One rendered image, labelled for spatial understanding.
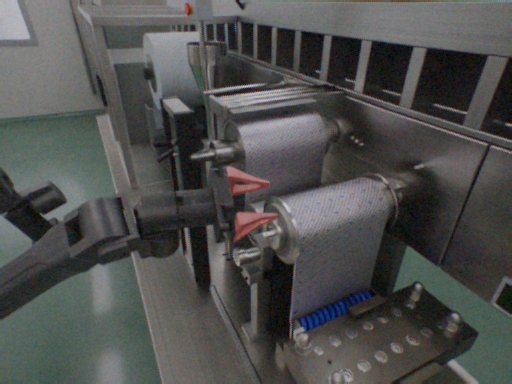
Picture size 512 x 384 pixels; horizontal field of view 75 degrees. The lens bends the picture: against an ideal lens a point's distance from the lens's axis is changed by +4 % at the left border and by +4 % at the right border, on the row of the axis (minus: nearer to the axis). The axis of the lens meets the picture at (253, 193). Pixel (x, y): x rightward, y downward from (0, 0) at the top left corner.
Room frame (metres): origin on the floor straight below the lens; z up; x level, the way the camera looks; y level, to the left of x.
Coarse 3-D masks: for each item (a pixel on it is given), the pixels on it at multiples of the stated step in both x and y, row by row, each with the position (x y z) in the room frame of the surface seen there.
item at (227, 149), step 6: (228, 138) 0.77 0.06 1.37; (234, 138) 0.77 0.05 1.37; (210, 144) 0.77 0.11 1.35; (216, 144) 0.74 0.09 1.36; (222, 144) 0.75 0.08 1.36; (228, 144) 0.75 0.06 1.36; (234, 144) 0.75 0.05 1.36; (216, 150) 0.73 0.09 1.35; (222, 150) 0.73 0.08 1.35; (228, 150) 0.74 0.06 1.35; (234, 150) 0.74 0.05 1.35; (216, 156) 0.73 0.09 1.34; (222, 156) 0.73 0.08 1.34; (228, 156) 0.73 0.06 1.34; (234, 156) 0.74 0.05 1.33; (216, 162) 0.73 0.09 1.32; (222, 162) 0.73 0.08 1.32; (228, 162) 0.74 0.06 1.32
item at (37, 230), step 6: (42, 216) 0.71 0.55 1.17; (36, 222) 0.68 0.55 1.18; (42, 222) 0.69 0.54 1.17; (48, 222) 0.71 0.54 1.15; (54, 222) 0.74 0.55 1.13; (30, 228) 0.67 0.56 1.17; (36, 228) 0.68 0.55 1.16; (42, 228) 0.68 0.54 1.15; (48, 228) 0.70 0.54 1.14; (30, 234) 0.67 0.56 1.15; (36, 234) 0.67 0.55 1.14; (42, 234) 0.68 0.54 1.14; (36, 240) 0.68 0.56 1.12
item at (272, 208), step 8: (384, 192) 0.63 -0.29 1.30; (272, 208) 0.56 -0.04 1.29; (280, 208) 0.54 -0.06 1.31; (280, 216) 0.53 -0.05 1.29; (288, 224) 0.51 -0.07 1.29; (288, 232) 0.51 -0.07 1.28; (288, 240) 0.50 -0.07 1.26; (280, 248) 0.53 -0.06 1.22; (288, 248) 0.50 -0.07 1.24; (288, 256) 0.50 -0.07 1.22
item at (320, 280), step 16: (368, 240) 0.58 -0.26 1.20; (320, 256) 0.52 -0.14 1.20; (336, 256) 0.54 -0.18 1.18; (352, 256) 0.56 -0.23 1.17; (368, 256) 0.58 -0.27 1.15; (304, 272) 0.50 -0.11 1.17; (320, 272) 0.52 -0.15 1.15; (336, 272) 0.54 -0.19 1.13; (352, 272) 0.57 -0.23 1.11; (368, 272) 0.59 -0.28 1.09; (304, 288) 0.51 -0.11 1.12; (320, 288) 0.53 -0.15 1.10; (336, 288) 0.55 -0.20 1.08; (352, 288) 0.57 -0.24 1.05; (368, 288) 0.60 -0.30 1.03; (304, 304) 0.51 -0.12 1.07; (320, 304) 0.53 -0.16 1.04
